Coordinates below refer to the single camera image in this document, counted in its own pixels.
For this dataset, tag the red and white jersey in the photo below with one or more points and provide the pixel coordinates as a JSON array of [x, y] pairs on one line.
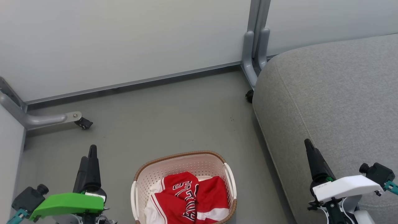
[[186, 202]]

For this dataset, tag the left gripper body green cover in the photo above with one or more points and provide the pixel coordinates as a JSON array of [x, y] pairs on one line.
[[68, 202]]

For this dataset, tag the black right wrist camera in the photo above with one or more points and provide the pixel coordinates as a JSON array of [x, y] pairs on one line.
[[377, 174]]

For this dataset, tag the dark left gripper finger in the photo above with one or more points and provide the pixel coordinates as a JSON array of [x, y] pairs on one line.
[[93, 168], [80, 174]]

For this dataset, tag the grey metal partition leg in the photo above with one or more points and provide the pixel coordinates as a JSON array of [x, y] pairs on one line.
[[40, 118], [253, 49]]

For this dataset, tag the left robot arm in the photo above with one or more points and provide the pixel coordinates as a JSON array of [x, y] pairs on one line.
[[90, 219]]

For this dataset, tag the grey metal baseboard rail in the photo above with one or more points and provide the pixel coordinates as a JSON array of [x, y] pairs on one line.
[[133, 83]]

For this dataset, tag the black caster wheel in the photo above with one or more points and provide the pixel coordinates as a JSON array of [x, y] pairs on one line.
[[249, 96], [84, 123]]

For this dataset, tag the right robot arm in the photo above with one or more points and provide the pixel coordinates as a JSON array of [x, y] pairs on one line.
[[342, 211]]

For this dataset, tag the grey fabric sofa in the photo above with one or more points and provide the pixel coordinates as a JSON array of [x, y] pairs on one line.
[[335, 102]]

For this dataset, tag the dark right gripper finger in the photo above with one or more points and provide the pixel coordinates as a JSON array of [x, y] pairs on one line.
[[317, 165]]

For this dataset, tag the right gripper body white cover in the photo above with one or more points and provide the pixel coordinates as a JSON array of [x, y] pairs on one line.
[[345, 186]]

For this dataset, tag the cream perforated laundry basket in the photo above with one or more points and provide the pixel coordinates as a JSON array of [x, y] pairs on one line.
[[186, 165]]

